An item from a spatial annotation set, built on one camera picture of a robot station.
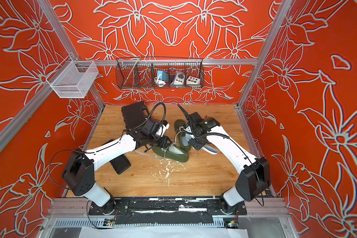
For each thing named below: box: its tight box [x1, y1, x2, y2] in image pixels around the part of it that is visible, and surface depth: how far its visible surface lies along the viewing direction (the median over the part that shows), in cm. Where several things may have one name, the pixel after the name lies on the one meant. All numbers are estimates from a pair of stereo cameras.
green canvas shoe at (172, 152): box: [151, 143, 189, 163], surface depth 89 cm
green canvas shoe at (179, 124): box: [174, 119, 193, 153], surface depth 97 cm
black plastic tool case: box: [121, 101, 148, 130], surface depth 112 cm
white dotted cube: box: [186, 75, 201, 85], surface depth 96 cm
